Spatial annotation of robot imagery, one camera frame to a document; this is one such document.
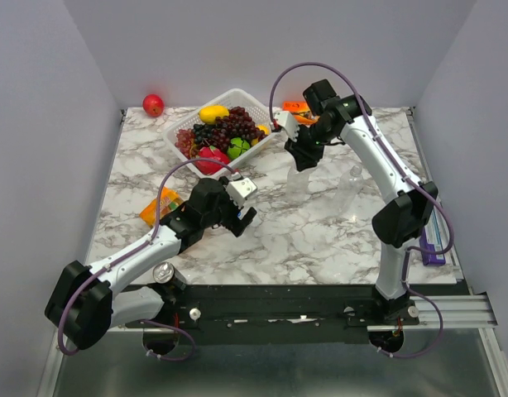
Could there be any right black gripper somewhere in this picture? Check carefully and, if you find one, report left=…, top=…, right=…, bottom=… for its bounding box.
left=283, top=121, right=335, bottom=172

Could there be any clear plastic bottle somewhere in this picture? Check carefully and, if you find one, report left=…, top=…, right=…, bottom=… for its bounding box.
left=333, top=165, right=364, bottom=213
left=285, top=165, right=312, bottom=203

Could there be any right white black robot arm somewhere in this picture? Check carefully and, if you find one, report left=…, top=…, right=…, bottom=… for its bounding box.
left=272, top=79, right=438, bottom=324

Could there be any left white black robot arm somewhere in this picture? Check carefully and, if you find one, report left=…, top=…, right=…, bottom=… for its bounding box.
left=45, top=177, right=257, bottom=356

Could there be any orange razor box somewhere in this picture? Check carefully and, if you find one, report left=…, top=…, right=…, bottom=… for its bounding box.
left=282, top=101, right=319, bottom=126

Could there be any red dragon fruit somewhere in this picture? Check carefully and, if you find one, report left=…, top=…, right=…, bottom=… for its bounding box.
left=195, top=146, right=230, bottom=175

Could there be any orange snack bag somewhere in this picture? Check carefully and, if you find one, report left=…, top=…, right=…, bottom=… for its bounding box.
left=139, top=188, right=184, bottom=227

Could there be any green toy fruit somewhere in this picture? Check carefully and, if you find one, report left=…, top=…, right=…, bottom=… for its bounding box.
left=227, top=137, right=251, bottom=160

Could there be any dark purple grape bunch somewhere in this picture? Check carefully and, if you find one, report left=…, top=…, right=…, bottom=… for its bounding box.
left=191, top=107, right=258, bottom=153

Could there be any red grape bunch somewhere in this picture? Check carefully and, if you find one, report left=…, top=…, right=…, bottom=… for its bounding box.
left=175, top=129, right=197, bottom=159

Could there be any silver can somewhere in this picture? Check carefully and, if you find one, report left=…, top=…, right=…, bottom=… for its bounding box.
left=152, top=261, right=187, bottom=292

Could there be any yellow mango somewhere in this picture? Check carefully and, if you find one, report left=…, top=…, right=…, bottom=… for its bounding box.
left=199, top=105, right=229, bottom=125

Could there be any red apple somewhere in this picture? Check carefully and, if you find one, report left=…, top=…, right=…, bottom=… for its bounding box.
left=142, top=94, right=165, bottom=117

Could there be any purple box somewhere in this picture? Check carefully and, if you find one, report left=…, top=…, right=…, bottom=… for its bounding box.
left=419, top=211, right=446, bottom=266

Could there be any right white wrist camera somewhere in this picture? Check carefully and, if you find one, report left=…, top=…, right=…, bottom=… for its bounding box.
left=271, top=111, right=300, bottom=142

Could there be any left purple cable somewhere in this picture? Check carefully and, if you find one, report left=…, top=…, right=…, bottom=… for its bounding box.
left=57, top=158, right=242, bottom=356

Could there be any purple cable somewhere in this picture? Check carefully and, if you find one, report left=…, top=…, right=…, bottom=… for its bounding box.
left=268, top=61, right=455, bottom=359
left=57, top=158, right=242, bottom=356

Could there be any black mounting rail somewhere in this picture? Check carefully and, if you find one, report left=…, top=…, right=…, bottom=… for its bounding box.
left=150, top=284, right=419, bottom=346

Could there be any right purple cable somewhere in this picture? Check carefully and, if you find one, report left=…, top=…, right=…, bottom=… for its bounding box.
left=268, top=61, right=455, bottom=359

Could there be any aluminium frame rail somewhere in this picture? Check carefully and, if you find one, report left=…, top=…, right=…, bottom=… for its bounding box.
left=367, top=294, right=497, bottom=332

